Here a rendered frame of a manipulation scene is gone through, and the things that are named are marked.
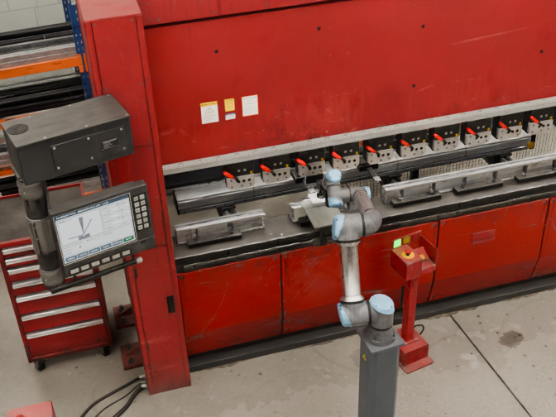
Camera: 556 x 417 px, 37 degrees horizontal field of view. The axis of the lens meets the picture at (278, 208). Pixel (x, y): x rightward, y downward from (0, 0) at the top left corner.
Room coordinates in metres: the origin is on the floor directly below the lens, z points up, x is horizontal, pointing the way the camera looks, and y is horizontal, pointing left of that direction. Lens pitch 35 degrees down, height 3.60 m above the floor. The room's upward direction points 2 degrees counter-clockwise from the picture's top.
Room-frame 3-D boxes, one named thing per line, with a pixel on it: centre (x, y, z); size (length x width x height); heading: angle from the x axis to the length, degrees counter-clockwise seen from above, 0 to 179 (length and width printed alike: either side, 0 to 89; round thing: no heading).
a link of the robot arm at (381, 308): (2.95, -0.47, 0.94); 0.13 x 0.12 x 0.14; 95
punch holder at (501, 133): (4.15, -1.34, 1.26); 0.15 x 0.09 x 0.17; 105
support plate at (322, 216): (3.71, -0.25, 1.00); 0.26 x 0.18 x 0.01; 15
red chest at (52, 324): (3.81, 1.33, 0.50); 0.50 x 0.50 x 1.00; 15
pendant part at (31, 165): (3.12, 0.90, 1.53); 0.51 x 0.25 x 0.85; 119
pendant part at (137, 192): (3.07, 0.81, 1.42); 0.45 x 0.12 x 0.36; 119
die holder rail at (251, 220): (3.71, 0.32, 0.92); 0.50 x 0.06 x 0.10; 105
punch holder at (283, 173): (3.79, 0.01, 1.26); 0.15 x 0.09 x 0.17; 105
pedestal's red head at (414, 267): (3.60, -0.74, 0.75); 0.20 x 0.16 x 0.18; 116
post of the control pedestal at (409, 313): (3.60, -0.74, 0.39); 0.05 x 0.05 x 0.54; 26
